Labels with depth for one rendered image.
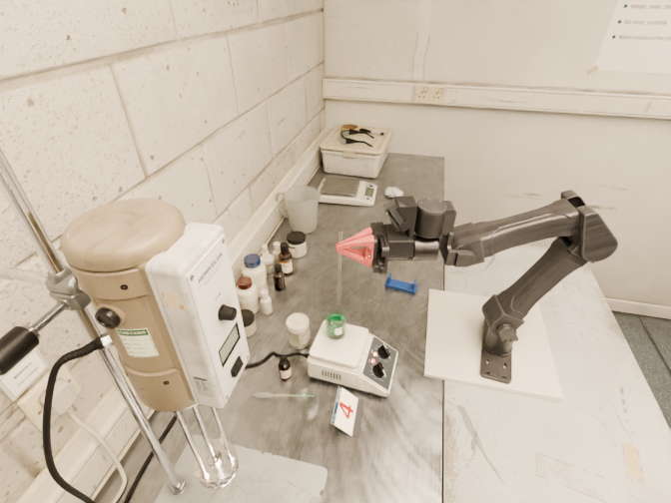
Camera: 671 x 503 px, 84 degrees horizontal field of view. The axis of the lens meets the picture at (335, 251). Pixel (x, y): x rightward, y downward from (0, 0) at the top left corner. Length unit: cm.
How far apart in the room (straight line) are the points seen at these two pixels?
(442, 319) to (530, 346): 23
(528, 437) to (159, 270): 83
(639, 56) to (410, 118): 100
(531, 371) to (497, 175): 141
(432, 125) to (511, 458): 165
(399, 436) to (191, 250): 67
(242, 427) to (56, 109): 69
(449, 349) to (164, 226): 83
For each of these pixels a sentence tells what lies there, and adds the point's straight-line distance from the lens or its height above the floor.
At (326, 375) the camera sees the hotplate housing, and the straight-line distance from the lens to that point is 93.
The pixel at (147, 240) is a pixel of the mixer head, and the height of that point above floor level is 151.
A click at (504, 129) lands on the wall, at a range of 219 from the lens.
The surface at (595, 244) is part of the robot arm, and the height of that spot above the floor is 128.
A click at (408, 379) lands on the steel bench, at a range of 98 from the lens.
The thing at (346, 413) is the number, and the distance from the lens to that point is 90.
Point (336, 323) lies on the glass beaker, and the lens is 88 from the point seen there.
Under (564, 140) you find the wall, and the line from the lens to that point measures 227.
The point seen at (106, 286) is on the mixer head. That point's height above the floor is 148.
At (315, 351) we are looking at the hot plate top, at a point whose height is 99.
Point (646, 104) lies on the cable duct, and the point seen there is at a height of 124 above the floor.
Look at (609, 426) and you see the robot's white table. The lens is 108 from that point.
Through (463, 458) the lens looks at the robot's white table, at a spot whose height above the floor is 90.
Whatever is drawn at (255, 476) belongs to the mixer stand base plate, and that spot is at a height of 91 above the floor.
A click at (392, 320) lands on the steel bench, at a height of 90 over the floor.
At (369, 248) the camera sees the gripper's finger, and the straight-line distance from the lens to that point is 74.
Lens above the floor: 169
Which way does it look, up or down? 36 degrees down
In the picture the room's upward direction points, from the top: straight up
